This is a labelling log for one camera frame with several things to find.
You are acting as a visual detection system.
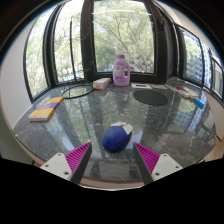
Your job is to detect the small blue box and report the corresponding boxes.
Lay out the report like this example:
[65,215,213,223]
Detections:
[194,97,206,109]

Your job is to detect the black wire stand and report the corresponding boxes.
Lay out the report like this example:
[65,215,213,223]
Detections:
[61,16,96,100]

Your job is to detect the orange and white carton box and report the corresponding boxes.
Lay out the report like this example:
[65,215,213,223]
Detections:
[92,77,112,91]

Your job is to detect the blue and white computer mouse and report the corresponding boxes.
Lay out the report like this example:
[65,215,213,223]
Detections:
[101,121,134,153]

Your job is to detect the red book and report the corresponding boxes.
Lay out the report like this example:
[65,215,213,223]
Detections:
[176,85,193,95]

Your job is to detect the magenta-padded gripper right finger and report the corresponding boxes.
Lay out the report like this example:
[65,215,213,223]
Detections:
[132,142,184,186]

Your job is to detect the purple detergent bottle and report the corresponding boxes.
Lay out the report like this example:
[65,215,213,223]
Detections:
[112,51,131,88]

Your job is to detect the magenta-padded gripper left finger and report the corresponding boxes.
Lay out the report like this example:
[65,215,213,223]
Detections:
[39,141,93,185]

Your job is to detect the round black mouse pad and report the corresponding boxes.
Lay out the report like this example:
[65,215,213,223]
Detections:
[132,89,169,107]

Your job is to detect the white card with blue print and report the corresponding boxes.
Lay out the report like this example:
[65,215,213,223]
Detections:
[130,82,153,90]

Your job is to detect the long white striped box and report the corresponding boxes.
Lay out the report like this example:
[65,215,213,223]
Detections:
[165,84,190,99]

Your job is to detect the beige small box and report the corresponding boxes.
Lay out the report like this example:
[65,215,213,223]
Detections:
[187,91,201,100]

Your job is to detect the pale printed paper sheet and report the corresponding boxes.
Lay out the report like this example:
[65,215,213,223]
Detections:
[151,83,168,91]

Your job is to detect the yellow and purple book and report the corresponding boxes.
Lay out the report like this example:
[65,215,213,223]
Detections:
[27,96,65,123]

